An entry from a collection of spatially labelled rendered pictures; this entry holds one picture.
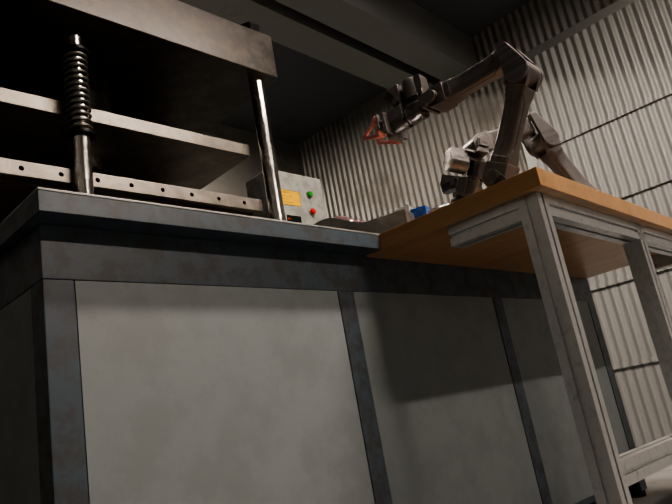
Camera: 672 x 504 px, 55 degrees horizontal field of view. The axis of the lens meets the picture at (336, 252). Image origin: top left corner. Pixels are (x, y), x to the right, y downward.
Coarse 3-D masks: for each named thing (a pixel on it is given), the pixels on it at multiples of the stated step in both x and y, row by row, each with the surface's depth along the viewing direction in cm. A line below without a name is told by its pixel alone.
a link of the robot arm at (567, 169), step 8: (536, 136) 205; (528, 144) 209; (536, 144) 205; (544, 144) 203; (536, 152) 208; (544, 152) 208; (552, 152) 203; (560, 152) 204; (544, 160) 207; (552, 160) 205; (560, 160) 204; (568, 160) 205; (552, 168) 207; (560, 168) 204; (568, 168) 204; (576, 168) 205; (568, 176) 204; (576, 176) 204; (584, 184) 204
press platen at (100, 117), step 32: (0, 96) 194; (32, 96) 202; (0, 128) 208; (32, 128) 212; (64, 128) 215; (96, 128) 219; (128, 128) 223; (160, 128) 233; (32, 160) 232; (64, 160) 236; (128, 160) 245; (160, 160) 250; (192, 160) 255; (224, 160) 260
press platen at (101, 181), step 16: (0, 160) 185; (16, 160) 188; (0, 176) 186; (16, 176) 188; (32, 176) 190; (48, 176) 194; (64, 176) 197; (96, 176) 205; (112, 176) 209; (112, 192) 210; (128, 192) 212; (144, 192) 216; (160, 192) 220; (176, 192) 225; (192, 192) 230; (208, 192) 235; (224, 208) 241; (240, 208) 244; (256, 208) 249
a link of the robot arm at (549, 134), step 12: (528, 120) 204; (540, 120) 204; (480, 132) 196; (492, 132) 198; (528, 132) 203; (540, 132) 202; (552, 132) 204; (468, 144) 196; (492, 144) 196; (552, 144) 202
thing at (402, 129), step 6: (384, 114) 187; (384, 120) 186; (396, 120) 185; (402, 120) 184; (384, 126) 185; (390, 126) 187; (396, 126) 186; (402, 126) 185; (408, 126) 185; (384, 132) 185; (390, 132) 186; (396, 132) 187; (402, 132) 188
